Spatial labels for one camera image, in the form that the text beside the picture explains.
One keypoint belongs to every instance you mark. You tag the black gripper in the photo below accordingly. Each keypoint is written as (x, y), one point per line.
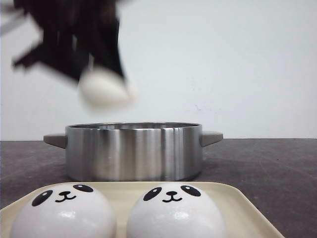
(73, 30)

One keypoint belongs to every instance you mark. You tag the panda bun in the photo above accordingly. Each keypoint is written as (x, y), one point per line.
(102, 88)
(71, 210)
(175, 210)

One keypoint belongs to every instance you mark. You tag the stainless steel steamer pot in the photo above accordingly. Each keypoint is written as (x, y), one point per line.
(134, 151)

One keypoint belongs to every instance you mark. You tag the cream plastic tray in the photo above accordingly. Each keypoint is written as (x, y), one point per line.
(243, 219)

